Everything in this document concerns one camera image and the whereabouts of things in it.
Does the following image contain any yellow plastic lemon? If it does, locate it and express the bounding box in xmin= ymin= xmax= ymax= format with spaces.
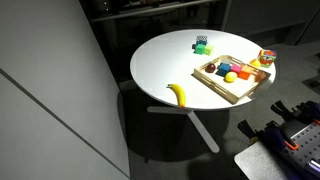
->
xmin=224 ymin=71 xmax=238 ymax=84

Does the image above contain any yellow plastic banana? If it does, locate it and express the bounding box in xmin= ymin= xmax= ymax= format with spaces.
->
xmin=166 ymin=83 xmax=187 ymax=109

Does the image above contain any dark red plastic plum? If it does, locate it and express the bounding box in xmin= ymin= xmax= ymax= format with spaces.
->
xmin=204 ymin=63 xmax=217 ymax=74

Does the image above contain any white table base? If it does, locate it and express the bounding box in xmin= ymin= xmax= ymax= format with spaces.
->
xmin=146 ymin=105 xmax=221 ymax=154

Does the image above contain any lime green cube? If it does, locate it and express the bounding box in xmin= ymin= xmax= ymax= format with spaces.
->
xmin=203 ymin=44 xmax=215 ymax=56

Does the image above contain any blue white patterned cube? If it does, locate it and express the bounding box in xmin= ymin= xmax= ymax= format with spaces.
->
xmin=195 ymin=35 xmax=208 ymax=46

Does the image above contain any wooden slatted tray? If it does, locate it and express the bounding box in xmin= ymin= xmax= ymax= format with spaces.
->
xmin=192 ymin=54 xmax=272 ymax=105

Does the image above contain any pink block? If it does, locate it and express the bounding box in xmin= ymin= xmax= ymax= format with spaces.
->
xmin=229 ymin=63 xmax=243 ymax=74

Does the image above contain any bright orange block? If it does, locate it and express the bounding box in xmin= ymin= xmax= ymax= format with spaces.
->
xmin=237 ymin=70 xmax=252 ymax=81

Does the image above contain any light orange block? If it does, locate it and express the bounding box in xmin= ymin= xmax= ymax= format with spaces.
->
xmin=241 ymin=65 xmax=256 ymax=74

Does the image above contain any black clamp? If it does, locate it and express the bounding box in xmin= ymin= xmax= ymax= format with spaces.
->
xmin=270 ymin=99 xmax=303 ymax=123
xmin=237 ymin=119 xmax=269 ymax=143

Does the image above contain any small yellow toy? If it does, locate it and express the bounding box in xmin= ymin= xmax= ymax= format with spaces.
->
xmin=249 ymin=58 xmax=262 ymax=68

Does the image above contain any brown block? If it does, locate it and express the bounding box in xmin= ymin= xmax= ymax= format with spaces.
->
xmin=253 ymin=71 xmax=267 ymax=83

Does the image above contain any grey partition panel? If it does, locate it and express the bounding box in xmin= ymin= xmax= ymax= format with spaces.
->
xmin=0 ymin=0 xmax=131 ymax=180

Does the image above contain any green object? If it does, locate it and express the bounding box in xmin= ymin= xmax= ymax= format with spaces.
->
xmin=257 ymin=48 xmax=278 ymax=69

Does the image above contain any grey metal plate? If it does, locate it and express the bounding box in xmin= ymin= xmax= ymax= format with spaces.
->
xmin=233 ymin=140 xmax=289 ymax=180

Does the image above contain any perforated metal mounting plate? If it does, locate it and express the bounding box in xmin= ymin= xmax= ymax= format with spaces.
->
xmin=282 ymin=121 xmax=320 ymax=176

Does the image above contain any metal shelf rail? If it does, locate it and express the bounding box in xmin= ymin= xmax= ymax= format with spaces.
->
xmin=89 ymin=0 xmax=219 ymax=23

